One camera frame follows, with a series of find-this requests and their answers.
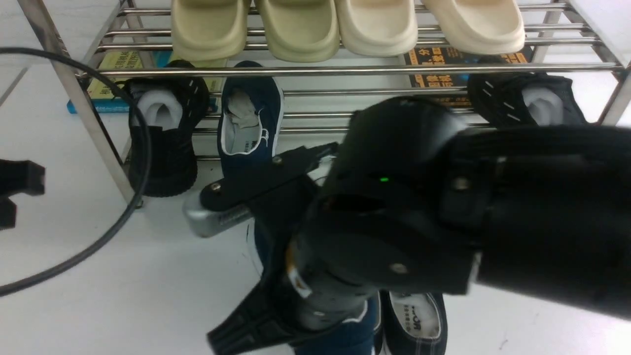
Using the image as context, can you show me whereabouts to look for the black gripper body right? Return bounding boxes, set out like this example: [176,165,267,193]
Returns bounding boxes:
[201,143,376,325]

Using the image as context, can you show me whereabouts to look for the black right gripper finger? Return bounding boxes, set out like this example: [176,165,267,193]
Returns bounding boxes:
[207,276,346,355]

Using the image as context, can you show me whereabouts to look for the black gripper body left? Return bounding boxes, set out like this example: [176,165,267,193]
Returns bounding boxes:
[0,159,46,231]

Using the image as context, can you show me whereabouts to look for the navy slip-on shoe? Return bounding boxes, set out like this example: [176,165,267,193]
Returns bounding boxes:
[217,76,284,178]
[246,219,384,355]

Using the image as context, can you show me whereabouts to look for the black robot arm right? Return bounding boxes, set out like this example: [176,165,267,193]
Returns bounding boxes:
[199,96,630,355]

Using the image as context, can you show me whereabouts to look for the stainless steel shoe rack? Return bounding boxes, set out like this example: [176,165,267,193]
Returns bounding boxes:
[17,0,630,208]

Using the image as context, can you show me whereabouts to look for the yellow and blue book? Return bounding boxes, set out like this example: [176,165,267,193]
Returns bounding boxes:
[67,50,228,115]

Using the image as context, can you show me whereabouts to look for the black knit sneaker left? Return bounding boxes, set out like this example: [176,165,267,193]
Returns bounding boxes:
[122,76,210,198]

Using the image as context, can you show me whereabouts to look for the black knit sneaker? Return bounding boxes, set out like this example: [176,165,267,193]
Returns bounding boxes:
[122,76,210,198]
[467,72,588,128]

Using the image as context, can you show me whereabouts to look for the black lace-up canvas sneaker right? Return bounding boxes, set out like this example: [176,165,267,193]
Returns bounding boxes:
[380,291,448,355]

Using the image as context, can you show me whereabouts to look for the olive green slipper right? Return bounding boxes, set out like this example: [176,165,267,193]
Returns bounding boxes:
[254,0,340,63]

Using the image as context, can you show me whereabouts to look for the olive green slipper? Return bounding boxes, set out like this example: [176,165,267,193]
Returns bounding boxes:
[254,0,340,63]
[171,0,251,62]

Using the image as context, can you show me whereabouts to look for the olive green slipper left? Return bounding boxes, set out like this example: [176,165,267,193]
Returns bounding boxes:
[171,0,251,62]

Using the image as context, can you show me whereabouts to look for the cream slipper left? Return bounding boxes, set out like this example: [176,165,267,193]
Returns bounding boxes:
[334,0,419,57]

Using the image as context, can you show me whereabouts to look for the cream slipper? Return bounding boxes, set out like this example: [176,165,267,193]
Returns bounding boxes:
[422,0,526,55]
[334,0,419,57]

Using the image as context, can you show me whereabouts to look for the black and orange book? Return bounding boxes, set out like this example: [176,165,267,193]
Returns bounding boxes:
[399,47,533,109]

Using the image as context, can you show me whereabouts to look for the cream slipper right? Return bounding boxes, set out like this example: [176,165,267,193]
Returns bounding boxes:
[422,0,526,55]

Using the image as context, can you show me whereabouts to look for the black knit sneaker right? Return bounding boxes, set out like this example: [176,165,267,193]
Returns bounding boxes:
[467,72,588,128]

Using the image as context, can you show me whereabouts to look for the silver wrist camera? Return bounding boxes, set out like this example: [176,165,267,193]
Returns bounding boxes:
[182,192,252,238]

